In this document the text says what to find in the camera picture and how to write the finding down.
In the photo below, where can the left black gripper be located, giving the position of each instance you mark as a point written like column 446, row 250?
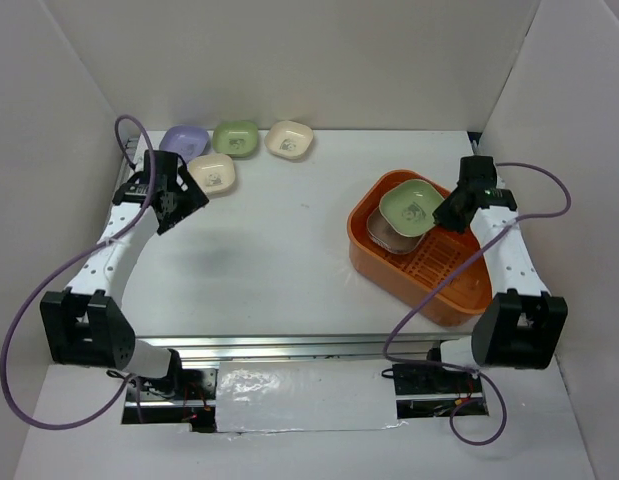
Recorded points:
column 192, row 199

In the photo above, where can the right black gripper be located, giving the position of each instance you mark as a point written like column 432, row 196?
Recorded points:
column 443, row 217

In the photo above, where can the cream plate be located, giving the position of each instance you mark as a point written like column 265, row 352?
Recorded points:
column 215, row 173
column 288, row 139

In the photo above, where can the green plate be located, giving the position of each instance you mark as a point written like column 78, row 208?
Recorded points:
column 238, row 139
column 408, row 208

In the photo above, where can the brown plate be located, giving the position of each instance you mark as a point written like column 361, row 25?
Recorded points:
column 384, row 235

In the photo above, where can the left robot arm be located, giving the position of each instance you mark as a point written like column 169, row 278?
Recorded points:
column 84, row 323

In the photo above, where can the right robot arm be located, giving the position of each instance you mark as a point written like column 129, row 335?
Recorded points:
column 522, row 324

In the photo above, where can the orange plastic bin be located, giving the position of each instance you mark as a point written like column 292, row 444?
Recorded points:
column 412, row 276

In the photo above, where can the purple plate back left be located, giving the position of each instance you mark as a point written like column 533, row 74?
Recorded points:
column 189, row 142

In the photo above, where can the green plate back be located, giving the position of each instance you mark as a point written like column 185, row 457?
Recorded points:
column 238, row 139

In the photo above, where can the white foil cover sheet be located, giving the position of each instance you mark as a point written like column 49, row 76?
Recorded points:
column 304, row 396

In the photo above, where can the aluminium rail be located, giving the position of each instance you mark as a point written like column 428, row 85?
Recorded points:
column 213, row 349

